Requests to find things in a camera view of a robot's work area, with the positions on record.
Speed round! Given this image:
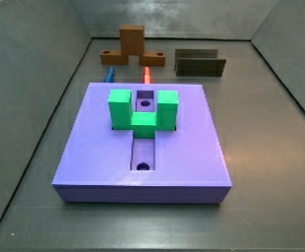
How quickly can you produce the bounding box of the black angle bracket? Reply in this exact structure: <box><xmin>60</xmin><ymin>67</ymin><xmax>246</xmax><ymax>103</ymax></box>
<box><xmin>175</xmin><ymin>49</ymin><xmax>226</xmax><ymax>77</ymax></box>

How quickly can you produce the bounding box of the red peg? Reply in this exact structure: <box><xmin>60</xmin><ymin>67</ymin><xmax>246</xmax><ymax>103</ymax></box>
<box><xmin>143</xmin><ymin>67</ymin><xmax>151</xmax><ymax>84</ymax></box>

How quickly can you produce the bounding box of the brown T-shaped block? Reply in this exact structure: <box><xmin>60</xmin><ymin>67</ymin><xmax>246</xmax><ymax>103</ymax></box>
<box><xmin>100</xmin><ymin>25</ymin><xmax>165</xmax><ymax>67</ymax></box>

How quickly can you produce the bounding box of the purple base board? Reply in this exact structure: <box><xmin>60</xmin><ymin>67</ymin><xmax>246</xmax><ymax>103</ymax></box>
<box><xmin>52</xmin><ymin>83</ymin><xmax>231</xmax><ymax>203</ymax></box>

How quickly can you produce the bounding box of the blue peg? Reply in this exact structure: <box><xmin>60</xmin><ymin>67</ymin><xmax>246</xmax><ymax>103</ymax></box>
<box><xmin>104</xmin><ymin>67</ymin><xmax>115</xmax><ymax>83</ymax></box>

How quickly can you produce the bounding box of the green U-shaped block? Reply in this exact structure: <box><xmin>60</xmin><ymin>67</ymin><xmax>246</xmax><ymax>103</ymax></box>
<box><xmin>108</xmin><ymin>90</ymin><xmax>179</xmax><ymax>139</ymax></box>

